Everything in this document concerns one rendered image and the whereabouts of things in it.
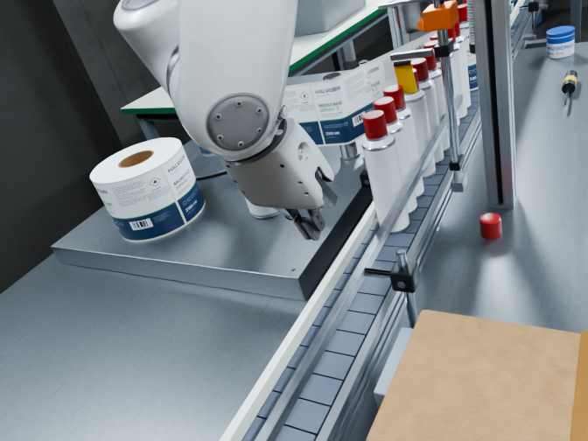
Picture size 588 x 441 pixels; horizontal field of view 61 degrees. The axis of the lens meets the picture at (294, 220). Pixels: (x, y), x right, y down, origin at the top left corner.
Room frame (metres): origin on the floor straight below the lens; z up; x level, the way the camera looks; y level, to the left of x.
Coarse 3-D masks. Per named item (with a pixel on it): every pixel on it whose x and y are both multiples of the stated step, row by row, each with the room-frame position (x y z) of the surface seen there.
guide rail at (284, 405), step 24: (456, 96) 0.97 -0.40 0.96; (432, 144) 0.79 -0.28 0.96; (408, 192) 0.67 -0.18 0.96; (384, 240) 0.57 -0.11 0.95; (360, 264) 0.52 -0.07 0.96; (336, 312) 0.45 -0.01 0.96; (312, 360) 0.39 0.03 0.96; (288, 384) 0.37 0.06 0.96; (288, 408) 0.34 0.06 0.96; (264, 432) 0.32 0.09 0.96
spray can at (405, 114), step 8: (384, 88) 0.80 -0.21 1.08; (392, 88) 0.79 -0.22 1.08; (400, 88) 0.78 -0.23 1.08; (384, 96) 0.79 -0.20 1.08; (392, 96) 0.78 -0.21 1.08; (400, 96) 0.77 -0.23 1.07; (400, 104) 0.77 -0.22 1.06; (400, 112) 0.77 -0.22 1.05; (408, 112) 0.77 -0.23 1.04; (408, 120) 0.77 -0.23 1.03; (408, 128) 0.77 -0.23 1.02; (408, 136) 0.77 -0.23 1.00; (408, 144) 0.76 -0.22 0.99; (416, 144) 0.78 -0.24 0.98; (416, 152) 0.77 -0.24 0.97; (416, 160) 0.77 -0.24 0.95; (416, 184) 0.77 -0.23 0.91; (416, 192) 0.77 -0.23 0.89
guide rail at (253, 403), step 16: (368, 208) 0.73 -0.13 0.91; (368, 224) 0.70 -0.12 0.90; (352, 240) 0.65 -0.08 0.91; (352, 256) 0.63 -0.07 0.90; (336, 272) 0.59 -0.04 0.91; (320, 288) 0.56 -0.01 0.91; (320, 304) 0.54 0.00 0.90; (304, 320) 0.51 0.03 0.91; (288, 336) 0.49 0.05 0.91; (288, 352) 0.47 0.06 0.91; (272, 368) 0.44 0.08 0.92; (256, 384) 0.42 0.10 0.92; (272, 384) 0.43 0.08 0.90; (256, 400) 0.41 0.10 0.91; (240, 416) 0.39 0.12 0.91; (224, 432) 0.37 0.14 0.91; (240, 432) 0.37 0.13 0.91
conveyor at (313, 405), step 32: (448, 160) 0.87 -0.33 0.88; (416, 224) 0.69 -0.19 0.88; (384, 256) 0.63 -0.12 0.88; (384, 288) 0.56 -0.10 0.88; (320, 320) 0.54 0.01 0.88; (352, 320) 0.52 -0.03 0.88; (352, 352) 0.46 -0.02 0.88; (320, 384) 0.43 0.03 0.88; (288, 416) 0.40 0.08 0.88; (320, 416) 0.38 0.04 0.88
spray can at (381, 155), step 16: (368, 112) 0.72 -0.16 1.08; (368, 128) 0.69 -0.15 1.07; (384, 128) 0.69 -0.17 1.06; (368, 144) 0.69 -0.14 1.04; (384, 144) 0.68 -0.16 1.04; (368, 160) 0.69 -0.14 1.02; (384, 160) 0.68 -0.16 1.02; (368, 176) 0.71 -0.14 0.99; (384, 176) 0.68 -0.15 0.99; (400, 176) 0.69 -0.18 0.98; (384, 192) 0.68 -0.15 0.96; (384, 208) 0.68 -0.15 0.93; (400, 224) 0.68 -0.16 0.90
